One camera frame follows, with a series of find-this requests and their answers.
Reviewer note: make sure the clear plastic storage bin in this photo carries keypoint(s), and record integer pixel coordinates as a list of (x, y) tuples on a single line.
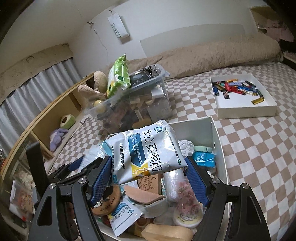
[(144, 103)]

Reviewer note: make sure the purple plush toy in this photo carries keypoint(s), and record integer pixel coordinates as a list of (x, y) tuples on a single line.
[(56, 138)]

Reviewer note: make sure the panda cork coaster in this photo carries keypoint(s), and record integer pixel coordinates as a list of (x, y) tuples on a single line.
[(108, 202)]

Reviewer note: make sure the closet shelf with clothes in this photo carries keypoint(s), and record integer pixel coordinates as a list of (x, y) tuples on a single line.
[(271, 24)]

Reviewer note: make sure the brown folded duvet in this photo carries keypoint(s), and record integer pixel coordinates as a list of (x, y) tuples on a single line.
[(256, 49)]

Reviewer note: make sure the green white wipes pack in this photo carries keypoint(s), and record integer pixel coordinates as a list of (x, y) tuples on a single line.
[(118, 77)]

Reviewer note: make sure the framed doll picture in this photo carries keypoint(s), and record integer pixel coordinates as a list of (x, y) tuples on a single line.
[(21, 198)]

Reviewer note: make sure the shallow white tray box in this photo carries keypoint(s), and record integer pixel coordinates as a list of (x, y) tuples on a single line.
[(241, 96)]

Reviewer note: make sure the beige plush bunny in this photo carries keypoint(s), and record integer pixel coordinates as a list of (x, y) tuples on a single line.
[(100, 88)]

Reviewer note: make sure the wooden headboard shelf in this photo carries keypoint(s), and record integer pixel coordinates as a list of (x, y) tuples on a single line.
[(69, 102)]

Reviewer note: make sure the white crumpled cloth ball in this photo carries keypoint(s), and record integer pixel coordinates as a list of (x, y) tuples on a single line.
[(186, 147)]

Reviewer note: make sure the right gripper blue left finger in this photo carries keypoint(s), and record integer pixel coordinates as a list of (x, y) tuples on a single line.
[(83, 191)]

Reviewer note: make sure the small blue white sachet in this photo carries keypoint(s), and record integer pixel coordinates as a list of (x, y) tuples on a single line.
[(123, 216)]

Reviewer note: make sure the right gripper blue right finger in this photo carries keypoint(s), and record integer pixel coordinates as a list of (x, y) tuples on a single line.
[(246, 220)]

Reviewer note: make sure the white sweet hanging bag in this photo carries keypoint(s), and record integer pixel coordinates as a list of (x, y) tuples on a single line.
[(118, 26)]

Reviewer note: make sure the pink candy bag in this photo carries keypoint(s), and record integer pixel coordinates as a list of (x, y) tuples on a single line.
[(188, 207)]

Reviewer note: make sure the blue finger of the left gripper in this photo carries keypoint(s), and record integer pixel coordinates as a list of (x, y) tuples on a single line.
[(76, 164), (92, 173)]

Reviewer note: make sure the white shoes cardboard box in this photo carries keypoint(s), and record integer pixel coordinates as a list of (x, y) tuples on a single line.
[(201, 132)]

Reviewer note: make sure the green avocado plush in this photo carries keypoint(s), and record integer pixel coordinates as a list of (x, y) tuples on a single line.
[(67, 121)]

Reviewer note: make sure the blue foil sachet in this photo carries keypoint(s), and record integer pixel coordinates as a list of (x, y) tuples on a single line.
[(204, 159)]

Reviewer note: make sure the orange capped film roll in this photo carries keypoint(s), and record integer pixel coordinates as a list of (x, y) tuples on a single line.
[(172, 179)]

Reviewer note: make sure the white blue medicine sachet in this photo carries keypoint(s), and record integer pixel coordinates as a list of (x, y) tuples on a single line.
[(143, 152)]

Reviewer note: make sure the blue grey curtain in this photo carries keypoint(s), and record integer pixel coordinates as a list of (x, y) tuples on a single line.
[(24, 104)]

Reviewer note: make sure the yellow ball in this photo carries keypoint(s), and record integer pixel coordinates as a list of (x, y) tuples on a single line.
[(99, 106)]

